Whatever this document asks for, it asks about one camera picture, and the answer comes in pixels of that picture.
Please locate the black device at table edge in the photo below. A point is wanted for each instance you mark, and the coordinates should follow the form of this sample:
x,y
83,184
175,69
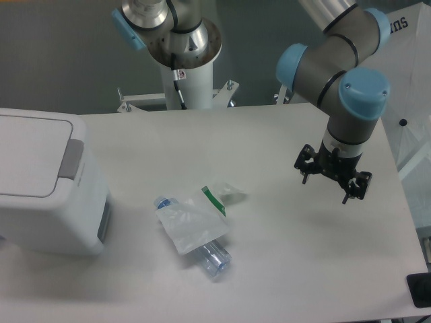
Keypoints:
x,y
419,287

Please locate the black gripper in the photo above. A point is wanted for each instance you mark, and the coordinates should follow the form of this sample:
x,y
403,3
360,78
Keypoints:
x,y
338,162

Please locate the clear plastic water bottle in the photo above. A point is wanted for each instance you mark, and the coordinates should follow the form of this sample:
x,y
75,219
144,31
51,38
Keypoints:
x,y
212,255

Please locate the white metal mounting bracket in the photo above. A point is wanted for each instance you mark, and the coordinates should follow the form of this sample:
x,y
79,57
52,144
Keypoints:
x,y
222,98

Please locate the crumpled clear plastic wrapper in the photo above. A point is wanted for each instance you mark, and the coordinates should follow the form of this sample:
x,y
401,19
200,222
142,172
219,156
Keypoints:
x,y
227,193

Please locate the white trash can lid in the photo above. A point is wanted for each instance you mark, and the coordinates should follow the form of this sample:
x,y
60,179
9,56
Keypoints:
x,y
33,144

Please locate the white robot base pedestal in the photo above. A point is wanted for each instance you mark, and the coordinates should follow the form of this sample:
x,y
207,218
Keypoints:
x,y
186,65

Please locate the clear plastic zip bag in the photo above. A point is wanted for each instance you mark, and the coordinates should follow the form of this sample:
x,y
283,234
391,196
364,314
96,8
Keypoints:
x,y
205,199

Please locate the white trash can body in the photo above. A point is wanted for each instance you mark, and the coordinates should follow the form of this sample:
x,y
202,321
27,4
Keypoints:
x,y
73,219

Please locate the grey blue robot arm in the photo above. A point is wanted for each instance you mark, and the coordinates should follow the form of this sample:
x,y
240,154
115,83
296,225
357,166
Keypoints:
x,y
331,77

